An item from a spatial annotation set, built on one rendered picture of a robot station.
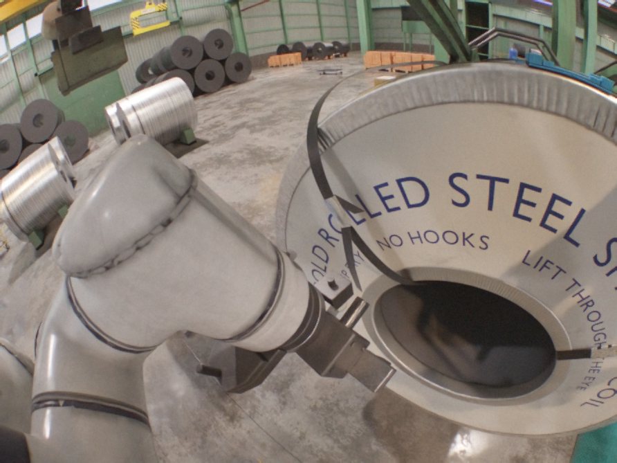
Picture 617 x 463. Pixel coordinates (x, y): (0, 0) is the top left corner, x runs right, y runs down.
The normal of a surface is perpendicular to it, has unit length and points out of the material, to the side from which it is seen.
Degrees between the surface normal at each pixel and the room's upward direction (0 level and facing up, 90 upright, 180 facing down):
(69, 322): 45
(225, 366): 25
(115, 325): 78
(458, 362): 15
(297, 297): 72
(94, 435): 52
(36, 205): 101
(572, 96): 89
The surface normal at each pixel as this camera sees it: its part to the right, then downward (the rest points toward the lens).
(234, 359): -0.48, -0.52
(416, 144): -0.65, 0.56
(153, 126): 0.76, 0.40
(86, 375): 0.58, -0.78
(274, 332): 0.52, 0.48
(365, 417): -0.12, -0.75
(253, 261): 0.87, -0.16
